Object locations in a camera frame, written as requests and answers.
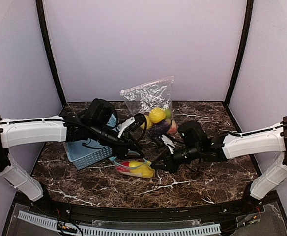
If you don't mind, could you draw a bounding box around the red chili pepper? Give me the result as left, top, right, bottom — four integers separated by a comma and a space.
115, 161, 131, 173

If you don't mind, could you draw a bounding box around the small blue zip bag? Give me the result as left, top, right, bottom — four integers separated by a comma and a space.
109, 157, 155, 179

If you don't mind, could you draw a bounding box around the purple eggplant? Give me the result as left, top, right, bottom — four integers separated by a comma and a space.
149, 119, 172, 135

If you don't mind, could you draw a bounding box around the yellow lemon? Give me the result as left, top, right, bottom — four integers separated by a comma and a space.
149, 107, 166, 124

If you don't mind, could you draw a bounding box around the green apple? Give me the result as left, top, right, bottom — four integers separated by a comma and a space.
164, 109, 172, 119

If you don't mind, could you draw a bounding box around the large pink zip bag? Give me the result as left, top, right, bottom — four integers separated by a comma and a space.
120, 76, 174, 121

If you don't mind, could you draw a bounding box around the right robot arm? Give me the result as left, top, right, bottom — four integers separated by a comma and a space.
151, 116, 287, 202

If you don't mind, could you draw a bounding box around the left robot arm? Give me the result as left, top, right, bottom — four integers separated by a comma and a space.
0, 99, 147, 203

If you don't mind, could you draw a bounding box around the blue plastic basket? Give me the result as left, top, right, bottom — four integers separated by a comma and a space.
63, 126, 112, 170

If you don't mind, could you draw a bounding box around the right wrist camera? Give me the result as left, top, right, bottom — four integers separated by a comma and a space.
151, 134, 175, 154

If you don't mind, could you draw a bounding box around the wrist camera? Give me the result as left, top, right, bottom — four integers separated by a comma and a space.
117, 113, 146, 138
151, 134, 175, 154

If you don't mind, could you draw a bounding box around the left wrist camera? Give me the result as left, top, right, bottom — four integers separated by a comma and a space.
117, 113, 146, 138

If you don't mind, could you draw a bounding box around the white cable duct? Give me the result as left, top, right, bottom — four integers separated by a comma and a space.
17, 211, 221, 236

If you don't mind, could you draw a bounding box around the left black frame post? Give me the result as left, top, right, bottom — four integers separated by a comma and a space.
35, 0, 67, 108

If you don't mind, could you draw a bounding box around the black frame post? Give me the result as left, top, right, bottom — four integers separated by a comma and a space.
224, 0, 254, 107
35, 0, 67, 108

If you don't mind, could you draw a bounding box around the right black frame post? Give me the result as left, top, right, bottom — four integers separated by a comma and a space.
224, 0, 254, 107

